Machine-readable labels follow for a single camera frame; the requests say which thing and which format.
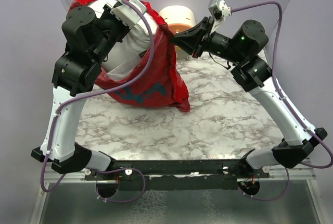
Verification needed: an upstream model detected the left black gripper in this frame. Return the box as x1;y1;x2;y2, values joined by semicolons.
90;2;131;64

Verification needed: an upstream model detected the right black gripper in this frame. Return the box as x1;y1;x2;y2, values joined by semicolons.
169;16;245;65

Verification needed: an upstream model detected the white pillow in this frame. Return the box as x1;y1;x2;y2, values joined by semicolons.
87;0;158;81

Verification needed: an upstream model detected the red printed pillowcase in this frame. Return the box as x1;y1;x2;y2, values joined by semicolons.
68;0;191;113

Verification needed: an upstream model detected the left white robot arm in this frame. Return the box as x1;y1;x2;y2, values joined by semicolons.
31;3;140;180

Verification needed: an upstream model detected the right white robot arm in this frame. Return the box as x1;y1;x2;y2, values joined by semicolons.
171;17;327;178

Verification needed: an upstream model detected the white cylindrical drawer cabinet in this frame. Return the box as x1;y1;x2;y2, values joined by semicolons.
158;5;196;59

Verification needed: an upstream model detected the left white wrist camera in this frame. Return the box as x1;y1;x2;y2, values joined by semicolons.
111;0;147;29

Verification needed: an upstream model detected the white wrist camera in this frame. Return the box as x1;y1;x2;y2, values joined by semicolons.
111;0;147;29
208;0;232;34

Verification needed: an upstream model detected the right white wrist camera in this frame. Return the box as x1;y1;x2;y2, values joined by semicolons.
208;0;232;34

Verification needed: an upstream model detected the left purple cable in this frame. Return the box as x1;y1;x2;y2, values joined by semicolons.
40;0;156;203

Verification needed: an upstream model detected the purple cable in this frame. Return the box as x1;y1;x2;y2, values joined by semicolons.
40;0;156;203
230;1;333;201

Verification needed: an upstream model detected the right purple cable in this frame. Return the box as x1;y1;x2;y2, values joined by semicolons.
230;1;333;201

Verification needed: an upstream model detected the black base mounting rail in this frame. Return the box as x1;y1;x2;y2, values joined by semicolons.
85;159;269;191

